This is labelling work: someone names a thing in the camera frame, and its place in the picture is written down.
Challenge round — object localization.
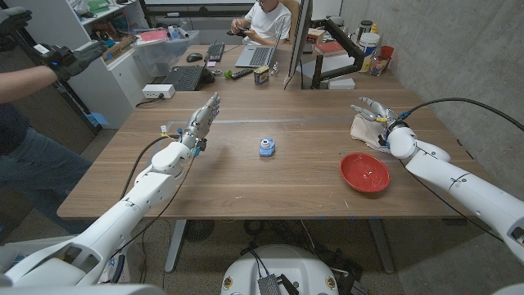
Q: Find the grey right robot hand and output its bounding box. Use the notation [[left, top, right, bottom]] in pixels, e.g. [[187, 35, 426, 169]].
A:
[[350, 96, 406, 133]]

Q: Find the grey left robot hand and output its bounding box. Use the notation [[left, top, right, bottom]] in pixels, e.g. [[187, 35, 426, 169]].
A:
[[178, 92, 221, 157]]

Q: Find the bare person forearm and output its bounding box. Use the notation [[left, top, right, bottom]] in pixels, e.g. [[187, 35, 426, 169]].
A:
[[0, 65, 58, 104]]

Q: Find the beige cheesecloth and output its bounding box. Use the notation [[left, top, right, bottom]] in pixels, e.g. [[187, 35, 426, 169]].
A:
[[350, 113, 391, 153]]

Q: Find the red dish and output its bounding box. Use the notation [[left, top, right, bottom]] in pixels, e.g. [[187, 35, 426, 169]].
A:
[[339, 152, 391, 194]]

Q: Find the clear glass jar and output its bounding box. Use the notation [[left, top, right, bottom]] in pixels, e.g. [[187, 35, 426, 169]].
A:
[[370, 57, 389, 77]]

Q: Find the black laptop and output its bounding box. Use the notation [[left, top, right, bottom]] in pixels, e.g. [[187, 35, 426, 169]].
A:
[[162, 65, 216, 92]]

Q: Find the flat white box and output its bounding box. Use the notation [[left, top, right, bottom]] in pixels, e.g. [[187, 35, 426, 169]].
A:
[[327, 77, 356, 91]]

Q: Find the white power strip box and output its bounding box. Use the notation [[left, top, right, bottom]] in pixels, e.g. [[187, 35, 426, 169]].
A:
[[142, 84, 176, 100]]

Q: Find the black remote control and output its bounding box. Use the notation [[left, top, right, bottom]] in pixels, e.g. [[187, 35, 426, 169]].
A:
[[231, 67, 255, 80]]

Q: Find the white tub with lid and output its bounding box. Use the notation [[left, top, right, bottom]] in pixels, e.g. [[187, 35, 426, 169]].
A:
[[359, 32, 381, 58]]

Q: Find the black keyboard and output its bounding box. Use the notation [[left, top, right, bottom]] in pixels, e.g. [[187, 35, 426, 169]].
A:
[[203, 42, 226, 63]]

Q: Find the clear plastic storage bin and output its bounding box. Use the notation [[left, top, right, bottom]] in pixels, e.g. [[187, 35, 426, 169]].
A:
[[131, 29, 201, 78]]

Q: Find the yellow printed box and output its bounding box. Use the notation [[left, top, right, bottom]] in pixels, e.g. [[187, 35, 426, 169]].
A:
[[253, 65, 270, 86]]

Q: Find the red book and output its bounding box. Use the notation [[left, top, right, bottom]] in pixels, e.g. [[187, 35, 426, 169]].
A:
[[313, 40, 348, 57]]

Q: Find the black lidded jar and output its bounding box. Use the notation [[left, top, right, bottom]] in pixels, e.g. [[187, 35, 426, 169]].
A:
[[357, 20, 373, 42]]

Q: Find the silver laptop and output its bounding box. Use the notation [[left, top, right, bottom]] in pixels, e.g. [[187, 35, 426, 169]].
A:
[[234, 18, 287, 69]]

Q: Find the white shelf cabinet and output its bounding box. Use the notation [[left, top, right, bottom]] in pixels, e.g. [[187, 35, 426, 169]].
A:
[[3, 0, 149, 130]]

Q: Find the pink pouch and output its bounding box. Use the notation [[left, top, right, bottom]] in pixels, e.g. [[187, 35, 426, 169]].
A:
[[139, 29, 169, 43]]

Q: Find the black floor fan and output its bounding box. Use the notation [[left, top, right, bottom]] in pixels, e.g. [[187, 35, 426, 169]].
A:
[[183, 220, 215, 243]]

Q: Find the cardboard box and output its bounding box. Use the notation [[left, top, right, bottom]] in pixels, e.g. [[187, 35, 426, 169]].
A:
[[102, 34, 136, 62]]

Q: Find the computer monitor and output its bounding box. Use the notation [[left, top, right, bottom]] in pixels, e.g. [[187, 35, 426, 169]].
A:
[[286, 0, 314, 79]]

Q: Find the grey table leg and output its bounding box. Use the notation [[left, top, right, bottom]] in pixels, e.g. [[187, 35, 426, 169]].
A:
[[164, 219, 187, 274], [367, 218, 396, 275]]

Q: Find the seated person white t-shirt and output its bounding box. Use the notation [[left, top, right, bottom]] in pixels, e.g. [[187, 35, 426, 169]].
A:
[[230, 0, 292, 46]]

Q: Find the black grey glove with label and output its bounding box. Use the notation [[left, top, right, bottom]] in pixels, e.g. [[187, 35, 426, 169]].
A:
[[34, 39, 110, 82]]

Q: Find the white robot torso base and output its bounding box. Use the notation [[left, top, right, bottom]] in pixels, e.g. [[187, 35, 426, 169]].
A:
[[220, 244, 340, 295]]

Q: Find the standing person in jeans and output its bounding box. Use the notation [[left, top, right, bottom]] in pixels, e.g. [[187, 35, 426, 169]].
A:
[[0, 102, 103, 243]]

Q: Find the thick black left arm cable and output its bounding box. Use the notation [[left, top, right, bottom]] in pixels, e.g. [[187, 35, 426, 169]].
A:
[[119, 134, 181, 202]]

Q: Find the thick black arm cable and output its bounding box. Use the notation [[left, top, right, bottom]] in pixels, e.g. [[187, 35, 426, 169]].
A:
[[119, 134, 181, 202], [403, 97, 524, 132]]

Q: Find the blue toy camera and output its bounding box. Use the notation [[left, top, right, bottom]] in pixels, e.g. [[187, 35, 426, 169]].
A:
[[258, 137, 276, 158]]

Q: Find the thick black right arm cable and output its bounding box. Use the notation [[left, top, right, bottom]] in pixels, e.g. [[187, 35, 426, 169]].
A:
[[403, 97, 524, 132]]

